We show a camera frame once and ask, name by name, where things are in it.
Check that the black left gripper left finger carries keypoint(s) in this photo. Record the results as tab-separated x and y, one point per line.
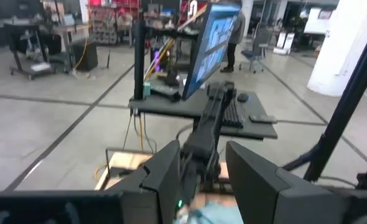
158	183

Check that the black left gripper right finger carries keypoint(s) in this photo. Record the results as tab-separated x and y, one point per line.
264	193

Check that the teal ceramic mug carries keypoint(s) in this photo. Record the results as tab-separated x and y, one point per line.
211	214

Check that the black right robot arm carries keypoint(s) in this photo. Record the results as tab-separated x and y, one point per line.
213	118

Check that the black keyboard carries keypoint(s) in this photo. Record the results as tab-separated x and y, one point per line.
233	113

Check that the black standing desk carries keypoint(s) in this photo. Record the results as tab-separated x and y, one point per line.
177	107

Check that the black phone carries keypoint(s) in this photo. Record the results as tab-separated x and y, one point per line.
262	118

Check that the black computer mouse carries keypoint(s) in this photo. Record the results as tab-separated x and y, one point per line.
243	97

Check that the black desk device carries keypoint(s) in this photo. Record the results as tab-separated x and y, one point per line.
166	92

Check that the small teal box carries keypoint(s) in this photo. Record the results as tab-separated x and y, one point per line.
146	89

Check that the monitor with blue screen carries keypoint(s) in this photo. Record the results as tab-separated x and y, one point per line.
210	49

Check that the grey office chair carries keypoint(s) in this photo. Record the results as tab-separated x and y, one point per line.
258	46

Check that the person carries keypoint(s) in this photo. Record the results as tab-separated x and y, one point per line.
234	37

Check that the black floor box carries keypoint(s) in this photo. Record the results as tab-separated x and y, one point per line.
85	56

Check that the white pillar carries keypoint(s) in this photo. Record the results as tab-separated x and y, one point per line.
342	46

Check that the red storage rack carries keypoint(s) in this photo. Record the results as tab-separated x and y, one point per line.
109	21

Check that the white board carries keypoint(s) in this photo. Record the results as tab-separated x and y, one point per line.
317	21

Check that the black rolling cart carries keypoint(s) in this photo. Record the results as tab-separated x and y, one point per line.
31	53

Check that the black slanted frame strut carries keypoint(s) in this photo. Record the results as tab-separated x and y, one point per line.
348	105

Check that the black desk post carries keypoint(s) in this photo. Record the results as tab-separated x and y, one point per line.
139	62

